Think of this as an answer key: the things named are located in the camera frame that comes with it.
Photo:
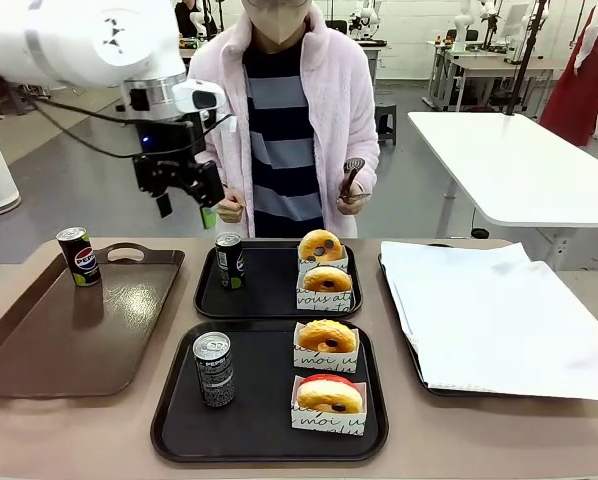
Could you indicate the large white table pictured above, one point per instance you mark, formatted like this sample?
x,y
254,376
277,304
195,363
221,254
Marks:
x,y
519,165

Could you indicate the black tray under paper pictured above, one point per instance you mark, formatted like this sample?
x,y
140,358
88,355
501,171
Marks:
x,y
419,372

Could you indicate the white paper sheet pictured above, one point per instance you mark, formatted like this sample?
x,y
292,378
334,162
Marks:
x,y
504,320

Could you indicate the grey desk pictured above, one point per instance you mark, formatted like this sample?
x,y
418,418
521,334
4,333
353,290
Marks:
x,y
374,52

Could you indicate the person's left hand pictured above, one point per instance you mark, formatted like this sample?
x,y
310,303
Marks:
x,y
356,205

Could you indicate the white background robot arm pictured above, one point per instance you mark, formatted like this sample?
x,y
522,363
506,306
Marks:
x,y
463,20

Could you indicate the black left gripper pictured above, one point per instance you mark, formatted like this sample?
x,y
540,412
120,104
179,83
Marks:
x,y
166,170

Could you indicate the blue striped shirt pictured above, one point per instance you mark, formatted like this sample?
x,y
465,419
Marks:
x,y
279,150

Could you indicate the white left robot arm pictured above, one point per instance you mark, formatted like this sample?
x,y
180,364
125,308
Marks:
x,y
54,40

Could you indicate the chocolate glazed donut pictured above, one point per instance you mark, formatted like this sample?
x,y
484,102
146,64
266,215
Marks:
x,y
311,242

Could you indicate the red dress on mannequin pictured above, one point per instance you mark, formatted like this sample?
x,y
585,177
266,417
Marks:
x,y
576,90

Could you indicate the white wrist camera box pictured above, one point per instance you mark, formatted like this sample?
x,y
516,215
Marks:
x,y
199,97

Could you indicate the person in pink fleece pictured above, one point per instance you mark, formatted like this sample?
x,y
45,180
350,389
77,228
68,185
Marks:
x,y
349,100

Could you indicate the black camera stand pole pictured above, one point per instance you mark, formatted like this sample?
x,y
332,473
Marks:
x,y
526,60

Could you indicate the black can with white text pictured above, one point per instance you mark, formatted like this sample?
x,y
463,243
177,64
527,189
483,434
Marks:
x,y
215,375

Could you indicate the black can with barcode label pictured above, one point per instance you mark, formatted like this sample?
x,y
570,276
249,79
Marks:
x,y
230,262

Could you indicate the brown metal tongs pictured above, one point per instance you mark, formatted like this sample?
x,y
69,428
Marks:
x,y
351,172

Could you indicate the person's left forearm pink sleeve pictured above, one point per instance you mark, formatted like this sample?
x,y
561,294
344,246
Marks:
x,y
370,160

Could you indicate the black square serving tray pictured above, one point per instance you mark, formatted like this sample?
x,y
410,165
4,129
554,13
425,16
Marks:
x,y
269,295
264,400

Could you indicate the black Pepsi can logo side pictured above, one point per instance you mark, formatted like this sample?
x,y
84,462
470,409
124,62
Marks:
x,y
81,260

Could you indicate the grey plastic stool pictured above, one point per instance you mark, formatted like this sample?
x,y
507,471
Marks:
x,y
386,122

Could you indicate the red glazed donut in box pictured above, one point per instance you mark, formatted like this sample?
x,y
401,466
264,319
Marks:
x,y
329,424

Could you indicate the person's right hand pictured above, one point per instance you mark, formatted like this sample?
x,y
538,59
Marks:
x,y
231,207

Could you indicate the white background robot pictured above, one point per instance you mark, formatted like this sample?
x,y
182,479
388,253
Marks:
x,y
366,17

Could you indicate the person's right forearm pink sleeve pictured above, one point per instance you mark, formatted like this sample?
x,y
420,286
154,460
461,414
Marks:
x,y
236,170

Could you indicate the beige face mask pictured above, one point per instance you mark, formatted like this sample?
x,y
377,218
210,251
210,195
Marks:
x,y
276,22

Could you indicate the grey workbench with equipment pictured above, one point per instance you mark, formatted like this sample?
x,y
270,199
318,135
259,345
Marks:
x,y
479,67

